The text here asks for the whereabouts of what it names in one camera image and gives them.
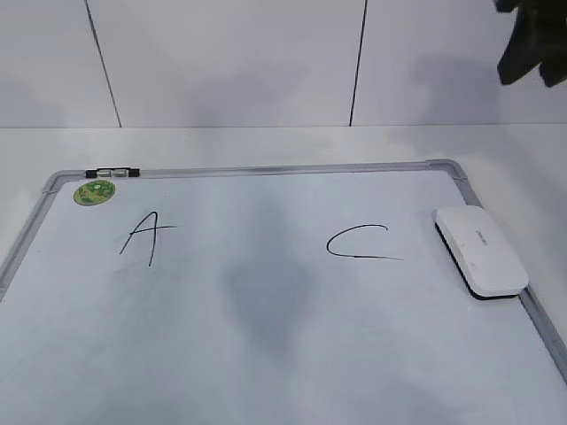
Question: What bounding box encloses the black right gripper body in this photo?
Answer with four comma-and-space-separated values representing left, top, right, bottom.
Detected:
493, 0, 566, 26

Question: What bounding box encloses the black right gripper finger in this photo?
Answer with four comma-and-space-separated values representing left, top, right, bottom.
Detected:
497, 17, 543, 84
539, 26, 566, 87

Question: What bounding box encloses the white board eraser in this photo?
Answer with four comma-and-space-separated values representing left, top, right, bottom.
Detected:
433, 205, 529, 300

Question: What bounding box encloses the black and silver hanger clip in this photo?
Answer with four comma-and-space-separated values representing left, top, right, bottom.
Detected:
84, 167, 141, 179

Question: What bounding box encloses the round green magnet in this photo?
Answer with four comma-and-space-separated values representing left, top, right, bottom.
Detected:
74, 181, 116, 206

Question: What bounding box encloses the white board with grey frame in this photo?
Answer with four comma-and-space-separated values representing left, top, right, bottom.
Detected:
1, 159, 566, 424

